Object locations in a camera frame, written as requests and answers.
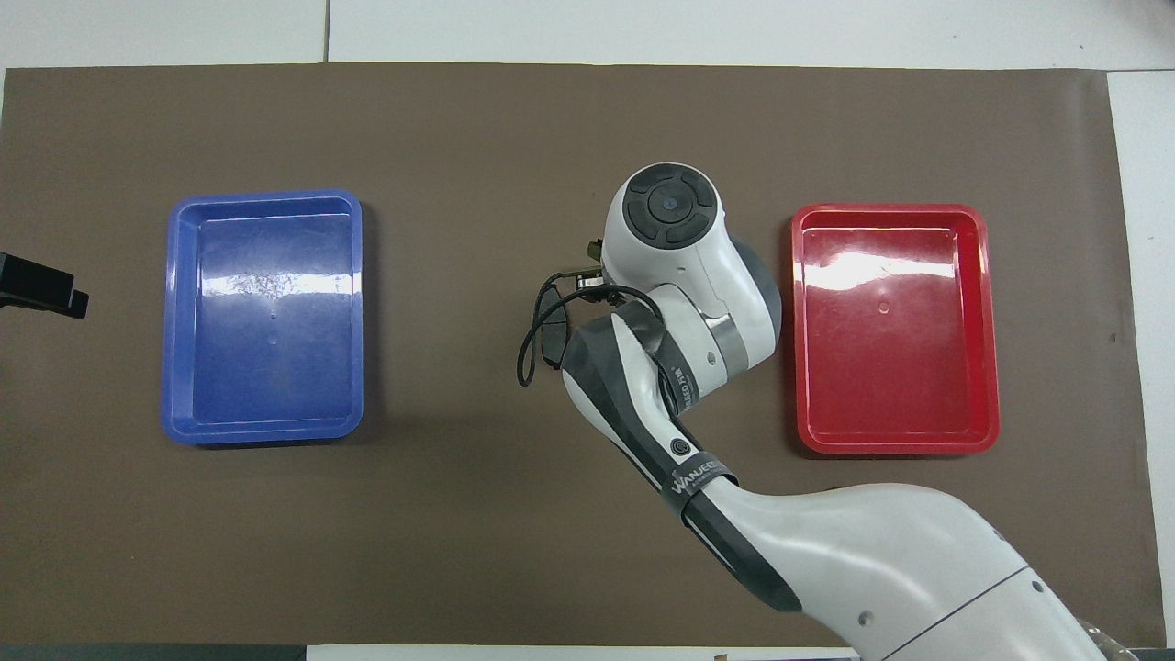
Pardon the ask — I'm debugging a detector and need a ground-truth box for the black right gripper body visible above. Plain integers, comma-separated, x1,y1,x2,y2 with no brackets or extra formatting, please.
576,239,609,293

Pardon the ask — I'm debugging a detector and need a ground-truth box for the brown table mat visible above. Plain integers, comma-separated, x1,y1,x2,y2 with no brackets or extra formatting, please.
0,62,1167,647

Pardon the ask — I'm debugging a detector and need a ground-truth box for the blue plastic tray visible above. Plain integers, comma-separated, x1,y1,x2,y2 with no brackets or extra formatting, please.
162,189,365,447

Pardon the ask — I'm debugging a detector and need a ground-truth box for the red plastic tray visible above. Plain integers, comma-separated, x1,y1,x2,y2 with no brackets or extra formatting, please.
791,203,1002,456

